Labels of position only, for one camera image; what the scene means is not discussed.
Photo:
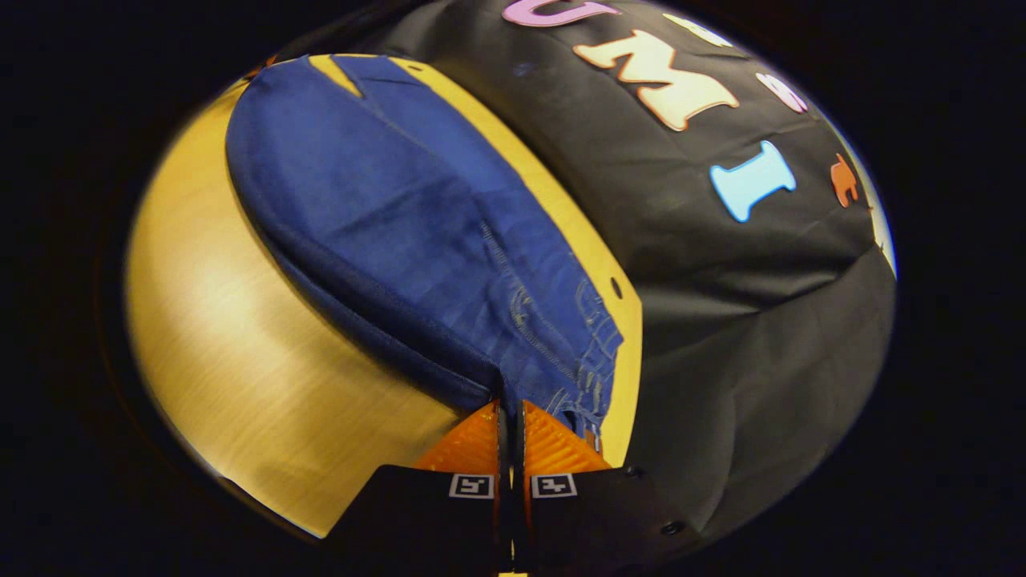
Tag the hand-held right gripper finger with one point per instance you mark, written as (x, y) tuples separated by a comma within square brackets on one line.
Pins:
[(501, 481), (519, 481)]

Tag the blue denim jeans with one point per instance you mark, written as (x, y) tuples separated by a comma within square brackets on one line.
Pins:
[(385, 208)]

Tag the black round table hole cover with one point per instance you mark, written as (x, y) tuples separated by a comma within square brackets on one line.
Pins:
[(616, 287)]

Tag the black backdrop cloth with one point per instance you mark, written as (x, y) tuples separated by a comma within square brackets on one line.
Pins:
[(721, 320)]

